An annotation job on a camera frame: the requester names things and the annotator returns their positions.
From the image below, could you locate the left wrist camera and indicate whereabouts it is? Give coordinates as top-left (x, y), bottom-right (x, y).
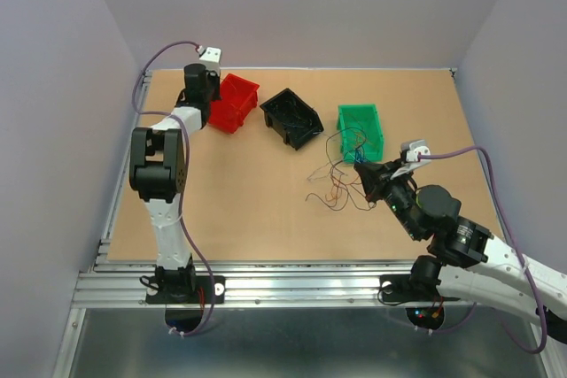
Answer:
top-left (197, 45), bottom-right (222, 75)

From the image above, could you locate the purple camera cable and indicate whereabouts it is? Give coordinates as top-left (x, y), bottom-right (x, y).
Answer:
top-left (131, 40), bottom-right (218, 338)
top-left (418, 146), bottom-right (550, 355)

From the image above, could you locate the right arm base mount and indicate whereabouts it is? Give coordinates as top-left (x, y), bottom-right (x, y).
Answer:
top-left (369, 274), bottom-right (461, 305)

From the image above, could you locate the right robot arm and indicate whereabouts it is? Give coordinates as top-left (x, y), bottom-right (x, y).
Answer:
top-left (354, 160), bottom-right (566, 343)

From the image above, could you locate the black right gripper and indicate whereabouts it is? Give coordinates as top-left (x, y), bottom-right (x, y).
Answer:
top-left (355, 157), bottom-right (422, 241)

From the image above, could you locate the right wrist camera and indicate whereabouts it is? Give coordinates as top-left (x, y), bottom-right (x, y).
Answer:
top-left (391, 139), bottom-right (431, 180)

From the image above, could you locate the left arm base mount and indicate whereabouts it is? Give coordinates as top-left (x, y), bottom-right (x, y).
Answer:
top-left (139, 266), bottom-right (226, 305)

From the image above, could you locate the thin black cable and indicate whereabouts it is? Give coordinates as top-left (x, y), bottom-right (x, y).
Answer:
top-left (272, 101), bottom-right (318, 140)

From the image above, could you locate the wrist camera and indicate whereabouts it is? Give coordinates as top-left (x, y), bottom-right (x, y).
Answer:
top-left (197, 45), bottom-right (222, 75)
top-left (391, 139), bottom-right (431, 180)

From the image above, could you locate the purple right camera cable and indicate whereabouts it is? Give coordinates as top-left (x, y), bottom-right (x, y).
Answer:
top-left (418, 146), bottom-right (550, 355)

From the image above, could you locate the green plastic bin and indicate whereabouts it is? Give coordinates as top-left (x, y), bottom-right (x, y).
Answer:
top-left (337, 104), bottom-right (384, 164)

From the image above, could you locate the black plastic bin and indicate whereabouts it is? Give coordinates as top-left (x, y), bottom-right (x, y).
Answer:
top-left (260, 88), bottom-right (324, 150)

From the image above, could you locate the blue thin cable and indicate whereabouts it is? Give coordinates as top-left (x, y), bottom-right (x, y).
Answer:
top-left (305, 127), bottom-right (376, 213)

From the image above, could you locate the aluminium table frame rail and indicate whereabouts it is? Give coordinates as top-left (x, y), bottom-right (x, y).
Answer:
top-left (52, 68), bottom-right (567, 378)

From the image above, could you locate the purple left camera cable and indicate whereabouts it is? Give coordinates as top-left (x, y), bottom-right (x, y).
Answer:
top-left (131, 40), bottom-right (218, 338)

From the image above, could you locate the red plastic bin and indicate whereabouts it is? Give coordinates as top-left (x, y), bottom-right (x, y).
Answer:
top-left (208, 73), bottom-right (260, 134)

